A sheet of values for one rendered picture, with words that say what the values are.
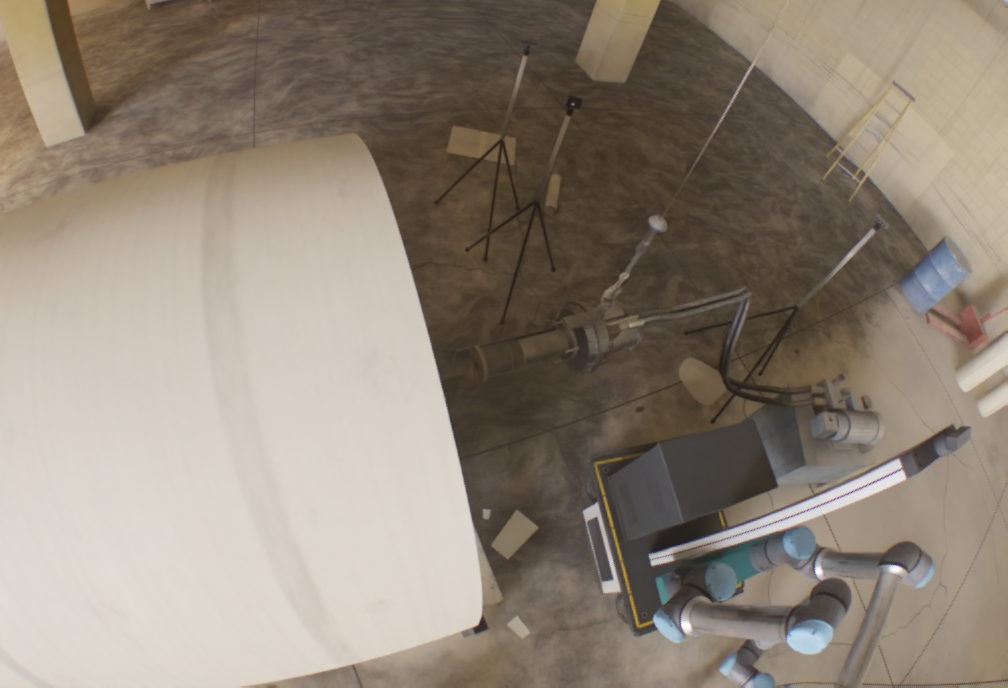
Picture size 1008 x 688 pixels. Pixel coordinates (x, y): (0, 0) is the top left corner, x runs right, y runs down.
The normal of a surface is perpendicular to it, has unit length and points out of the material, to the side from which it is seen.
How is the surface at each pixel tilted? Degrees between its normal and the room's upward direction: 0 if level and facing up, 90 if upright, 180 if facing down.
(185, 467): 30
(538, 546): 0
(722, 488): 0
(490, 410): 0
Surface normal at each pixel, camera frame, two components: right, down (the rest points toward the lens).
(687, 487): 0.22, -0.56
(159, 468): 0.36, -0.14
